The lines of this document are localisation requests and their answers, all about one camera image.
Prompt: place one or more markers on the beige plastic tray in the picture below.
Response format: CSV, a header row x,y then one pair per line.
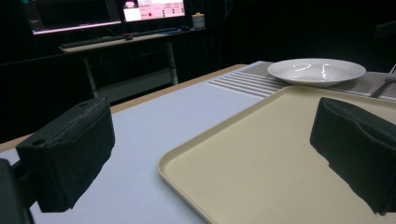
x,y
258,161

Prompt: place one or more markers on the white plate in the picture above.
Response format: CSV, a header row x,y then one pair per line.
x,y
316,72

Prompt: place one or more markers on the black keyboard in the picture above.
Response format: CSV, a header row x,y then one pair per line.
x,y
118,37

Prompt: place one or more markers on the small dark desk item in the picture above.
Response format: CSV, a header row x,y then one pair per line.
x,y
128,36

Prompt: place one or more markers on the metal fork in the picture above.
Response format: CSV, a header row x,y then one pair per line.
x,y
384,84

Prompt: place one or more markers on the grey striped placemat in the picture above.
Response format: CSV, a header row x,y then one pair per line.
x,y
249,81

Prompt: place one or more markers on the computer monitor with bright screen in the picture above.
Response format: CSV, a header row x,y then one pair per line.
x,y
153,10

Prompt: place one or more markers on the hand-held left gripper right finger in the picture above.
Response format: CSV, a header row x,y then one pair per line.
x,y
358,146

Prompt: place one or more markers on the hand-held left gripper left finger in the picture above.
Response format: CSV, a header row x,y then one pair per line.
x,y
67,155

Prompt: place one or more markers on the wooden desk with white legs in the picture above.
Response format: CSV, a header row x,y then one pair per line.
x,y
130,59

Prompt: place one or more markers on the wide computer monitor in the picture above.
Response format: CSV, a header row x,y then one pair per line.
x,y
70,15

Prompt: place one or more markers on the small white lidded jar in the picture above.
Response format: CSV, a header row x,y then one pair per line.
x,y
198,20

